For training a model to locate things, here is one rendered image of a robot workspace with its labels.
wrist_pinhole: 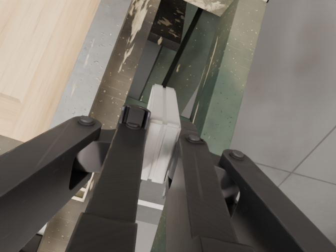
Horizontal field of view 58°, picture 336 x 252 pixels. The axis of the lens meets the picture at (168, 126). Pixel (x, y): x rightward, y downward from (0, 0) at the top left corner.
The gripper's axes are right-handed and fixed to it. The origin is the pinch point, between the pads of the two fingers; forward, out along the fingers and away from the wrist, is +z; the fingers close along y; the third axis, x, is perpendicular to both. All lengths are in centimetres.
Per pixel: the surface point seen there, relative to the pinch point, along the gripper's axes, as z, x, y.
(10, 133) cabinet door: 29.3, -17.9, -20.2
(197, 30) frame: 67, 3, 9
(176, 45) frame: 65, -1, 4
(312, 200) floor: 200, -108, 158
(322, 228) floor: 215, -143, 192
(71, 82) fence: 33.5, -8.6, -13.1
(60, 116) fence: 30.4, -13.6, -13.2
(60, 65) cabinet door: 36.6, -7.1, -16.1
